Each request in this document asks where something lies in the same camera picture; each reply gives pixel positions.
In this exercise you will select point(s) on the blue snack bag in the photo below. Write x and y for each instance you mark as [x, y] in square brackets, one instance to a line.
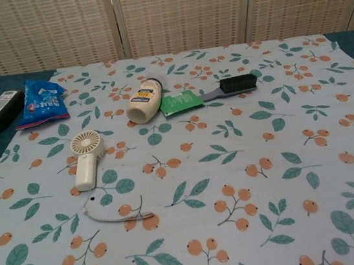
[42, 103]

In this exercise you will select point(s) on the floral patterned tablecloth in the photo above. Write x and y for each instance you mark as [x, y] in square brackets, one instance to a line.
[196, 182]

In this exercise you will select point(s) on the woven bamboo folding screen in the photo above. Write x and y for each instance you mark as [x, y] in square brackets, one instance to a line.
[161, 15]

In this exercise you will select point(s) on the cream mayonnaise squeeze bottle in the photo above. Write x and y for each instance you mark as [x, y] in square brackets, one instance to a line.
[144, 101]

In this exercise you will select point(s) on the grey brush black bristles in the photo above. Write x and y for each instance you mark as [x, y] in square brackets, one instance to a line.
[233, 86]

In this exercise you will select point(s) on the green sachet packet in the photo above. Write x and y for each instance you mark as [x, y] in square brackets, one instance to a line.
[181, 103]

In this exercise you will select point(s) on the small white handheld fan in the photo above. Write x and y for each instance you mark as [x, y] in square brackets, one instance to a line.
[84, 157]

